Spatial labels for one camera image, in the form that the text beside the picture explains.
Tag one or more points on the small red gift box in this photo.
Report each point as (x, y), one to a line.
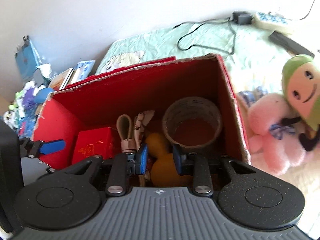
(99, 141)

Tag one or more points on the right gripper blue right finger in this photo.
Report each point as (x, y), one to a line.
(180, 160)

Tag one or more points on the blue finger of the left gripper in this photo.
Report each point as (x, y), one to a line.
(50, 147)

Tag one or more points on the black charger adapter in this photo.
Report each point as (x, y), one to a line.
(242, 18)

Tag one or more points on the blue checkered cloth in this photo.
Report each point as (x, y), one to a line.
(29, 123)

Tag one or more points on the green bean plush toy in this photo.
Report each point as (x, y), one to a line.
(300, 83)

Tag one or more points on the green white small toys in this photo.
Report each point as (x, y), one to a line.
(15, 114)

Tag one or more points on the small square mirror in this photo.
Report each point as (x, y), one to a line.
(38, 78)

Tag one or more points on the beige belt with scarf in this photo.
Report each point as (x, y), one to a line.
(131, 133)

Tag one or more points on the orange calabash gourd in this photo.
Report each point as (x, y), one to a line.
(163, 172)

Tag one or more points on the pink plush toy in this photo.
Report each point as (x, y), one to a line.
(274, 147)

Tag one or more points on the stack of books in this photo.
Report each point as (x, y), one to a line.
(58, 81)

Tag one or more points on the blue plastic document bag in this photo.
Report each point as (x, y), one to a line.
(27, 59)

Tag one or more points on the blue glasses case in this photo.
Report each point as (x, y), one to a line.
(42, 95)

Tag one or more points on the purple toy figure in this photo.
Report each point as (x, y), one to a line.
(28, 102)

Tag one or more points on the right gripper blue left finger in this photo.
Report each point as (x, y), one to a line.
(137, 162)

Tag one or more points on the printed packing tape roll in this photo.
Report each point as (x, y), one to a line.
(193, 122)

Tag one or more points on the white power strip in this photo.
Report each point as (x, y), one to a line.
(272, 22)

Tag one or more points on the large red cardboard box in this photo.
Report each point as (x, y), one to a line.
(101, 99)

